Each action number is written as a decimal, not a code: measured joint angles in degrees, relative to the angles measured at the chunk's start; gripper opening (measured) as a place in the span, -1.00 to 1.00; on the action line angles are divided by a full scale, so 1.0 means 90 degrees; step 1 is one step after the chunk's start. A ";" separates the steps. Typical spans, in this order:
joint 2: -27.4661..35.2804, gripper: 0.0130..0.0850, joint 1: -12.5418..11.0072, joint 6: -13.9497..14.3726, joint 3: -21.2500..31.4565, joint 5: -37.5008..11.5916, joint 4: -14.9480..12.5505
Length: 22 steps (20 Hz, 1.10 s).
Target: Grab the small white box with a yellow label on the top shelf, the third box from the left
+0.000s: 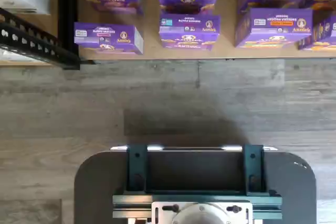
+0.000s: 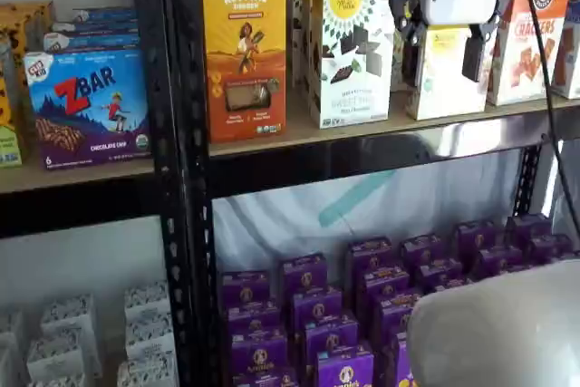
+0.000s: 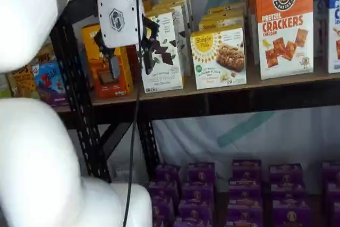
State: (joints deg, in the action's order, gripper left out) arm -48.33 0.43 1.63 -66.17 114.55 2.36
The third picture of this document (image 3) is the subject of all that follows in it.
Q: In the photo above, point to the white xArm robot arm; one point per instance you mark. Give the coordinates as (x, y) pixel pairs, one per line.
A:
(32, 158)

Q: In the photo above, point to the white yellow Simple Mills bar box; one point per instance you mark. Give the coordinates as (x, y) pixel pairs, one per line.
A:
(217, 59)
(225, 9)
(212, 23)

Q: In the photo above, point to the black metal shelf frame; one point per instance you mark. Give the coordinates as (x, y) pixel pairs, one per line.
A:
(79, 110)

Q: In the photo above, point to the green package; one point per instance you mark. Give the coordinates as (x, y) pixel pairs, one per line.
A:
(4, 86)

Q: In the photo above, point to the orange Pretzel Crackers box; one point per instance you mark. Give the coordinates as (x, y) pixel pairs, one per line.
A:
(251, 11)
(284, 33)

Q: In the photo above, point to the white banner with teal logo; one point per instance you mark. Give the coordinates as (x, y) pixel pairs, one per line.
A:
(239, 136)

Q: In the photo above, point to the brown yellow snack box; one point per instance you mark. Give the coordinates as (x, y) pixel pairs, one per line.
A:
(45, 54)

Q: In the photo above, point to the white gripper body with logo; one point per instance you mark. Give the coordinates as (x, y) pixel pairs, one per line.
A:
(119, 11)

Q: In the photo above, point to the yellow orange snack box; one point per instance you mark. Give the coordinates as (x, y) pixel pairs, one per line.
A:
(22, 83)

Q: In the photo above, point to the blue and white cracker box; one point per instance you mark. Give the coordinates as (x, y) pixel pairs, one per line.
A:
(334, 25)

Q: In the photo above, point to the purple Annie's box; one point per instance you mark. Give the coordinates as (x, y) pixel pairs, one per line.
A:
(290, 215)
(285, 173)
(192, 223)
(245, 216)
(288, 192)
(163, 209)
(197, 193)
(168, 173)
(195, 211)
(245, 193)
(247, 169)
(201, 173)
(332, 171)
(334, 192)
(162, 191)

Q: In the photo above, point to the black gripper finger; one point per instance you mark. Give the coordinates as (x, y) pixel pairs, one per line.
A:
(148, 57)
(112, 65)

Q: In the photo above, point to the blue ZBar box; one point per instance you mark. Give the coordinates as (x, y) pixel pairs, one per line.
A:
(50, 83)

